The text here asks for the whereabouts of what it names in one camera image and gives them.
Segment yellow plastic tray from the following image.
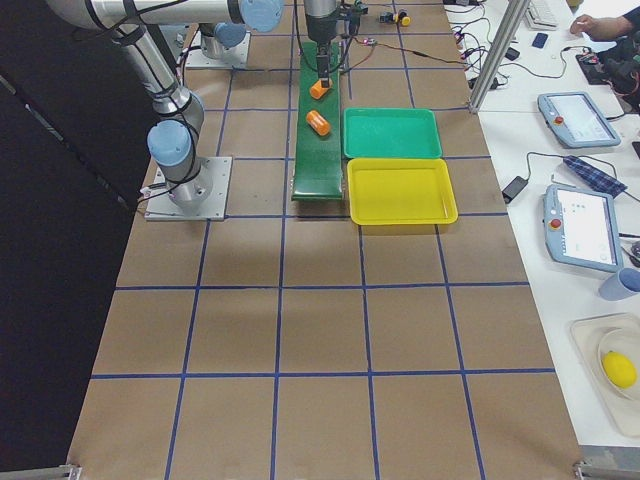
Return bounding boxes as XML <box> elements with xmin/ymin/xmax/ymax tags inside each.
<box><xmin>347</xmin><ymin>158</ymin><xmax>458</xmax><ymax>226</ymax></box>

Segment green conveyor belt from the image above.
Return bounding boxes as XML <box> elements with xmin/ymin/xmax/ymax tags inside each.
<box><xmin>291</xmin><ymin>42</ymin><xmax>343</xmax><ymax>201</ymax></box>

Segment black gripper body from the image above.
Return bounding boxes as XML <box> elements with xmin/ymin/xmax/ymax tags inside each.
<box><xmin>315</xmin><ymin>39</ymin><xmax>332</xmax><ymax>70</ymax></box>

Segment yellow lemon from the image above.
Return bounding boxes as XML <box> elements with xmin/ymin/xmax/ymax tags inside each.
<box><xmin>601</xmin><ymin>351</ymin><xmax>638</xmax><ymax>389</ymax></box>

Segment yellow push button switch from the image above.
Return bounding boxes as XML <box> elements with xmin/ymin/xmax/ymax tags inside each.
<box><xmin>378</xmin><ymin>10</ymin><xmax>411</xmax><ymax>27</ymax></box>

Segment aluminium frame post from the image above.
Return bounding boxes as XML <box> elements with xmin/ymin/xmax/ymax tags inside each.
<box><xmin>469</xmin><ymin>0</ymin><xmax>529</xmax><ymax>113</ymax></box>

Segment black power adapter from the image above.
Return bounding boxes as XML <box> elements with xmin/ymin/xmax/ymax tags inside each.
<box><xmin>501</xmin><ymin>176</ymin><xmax>529</xmax><ymax>204</ymax></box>

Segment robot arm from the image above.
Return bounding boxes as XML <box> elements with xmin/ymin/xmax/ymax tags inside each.
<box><xmin>228</xmin><ymin>0</ymin><xmax>340</xmax><ymax>87</ymax></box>
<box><xmin>47</xmin><ymin>1</ymin><xmax>284</xmax><ymax>210</ymax></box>

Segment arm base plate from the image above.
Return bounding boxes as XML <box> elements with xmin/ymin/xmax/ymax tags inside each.
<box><xmin>144</xmin><ymin>157</ymin><xmax>233</xmax><ymax>221</ymax></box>
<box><xmin>185</xmin><ymin>27</ymin><xmax>251</xmax><ymax>70</ymax></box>

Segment blue plaid cloth pouch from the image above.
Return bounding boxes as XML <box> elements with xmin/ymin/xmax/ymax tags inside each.
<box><xmin>563</xmin><ymin>155</ymin><xmax>627</xmax><ymax>197</ymax></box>

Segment red black wire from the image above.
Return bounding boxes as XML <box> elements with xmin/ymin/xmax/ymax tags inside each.
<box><xmin>344</xmin><ymin>37</ymin><xmax>469</xmax><ymax>76</ymax></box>

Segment blue teach pendant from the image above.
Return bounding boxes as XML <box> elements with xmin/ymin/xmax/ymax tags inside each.
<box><xmin>543</xmin><ymin>184</ymin><xmax>624</xmax><ymax>273</ymax></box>
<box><xmin>537</xmin><ymin>92</ymin><xmax>621</xmax><ymax>149</ymax></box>

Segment orange cylinder with 4680 print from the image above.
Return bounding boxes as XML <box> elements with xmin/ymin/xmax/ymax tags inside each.
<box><xmin>305</xmin><ymin>109</ymin><xmax>331</xmax><ymax>137</ymax></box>

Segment plain orange cylinder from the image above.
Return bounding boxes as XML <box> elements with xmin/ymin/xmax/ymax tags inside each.
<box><xmin>309</xmin><ymin>79</ymin><xmax>332</xmax><ymax>100</ymax></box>

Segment person hand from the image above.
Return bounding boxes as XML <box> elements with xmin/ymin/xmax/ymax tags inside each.
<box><xmin>569</xmin><ymin>15</ymin><xmax>600</xmax><ymax>37</ymax></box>

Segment green plastic tray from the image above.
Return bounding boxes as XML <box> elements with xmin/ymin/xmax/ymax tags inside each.
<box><xmin>343</xmin><ymin>107</ymin><xmax>442</xmax><ymax>159</ymax></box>

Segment blue cup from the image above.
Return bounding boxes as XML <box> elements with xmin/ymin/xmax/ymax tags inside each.
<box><xmin>598</xmin><ymin>268</ymin><xmax>640</xmax><ymax>301</ymax></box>

